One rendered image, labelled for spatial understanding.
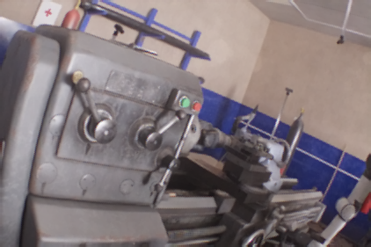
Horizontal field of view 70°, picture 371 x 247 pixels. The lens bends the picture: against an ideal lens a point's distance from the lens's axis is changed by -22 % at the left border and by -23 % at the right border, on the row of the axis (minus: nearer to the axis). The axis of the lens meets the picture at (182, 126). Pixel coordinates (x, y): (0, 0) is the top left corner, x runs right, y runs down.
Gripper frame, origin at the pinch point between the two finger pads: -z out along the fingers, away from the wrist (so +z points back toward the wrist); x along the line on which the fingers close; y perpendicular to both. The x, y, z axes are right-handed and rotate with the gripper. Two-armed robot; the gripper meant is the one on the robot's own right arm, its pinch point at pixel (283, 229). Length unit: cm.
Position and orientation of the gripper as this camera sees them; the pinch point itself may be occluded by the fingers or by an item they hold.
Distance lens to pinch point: 171.3
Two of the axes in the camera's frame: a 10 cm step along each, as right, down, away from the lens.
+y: -0.1, 9.0, 4.4
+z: 6.4, 3.5, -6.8
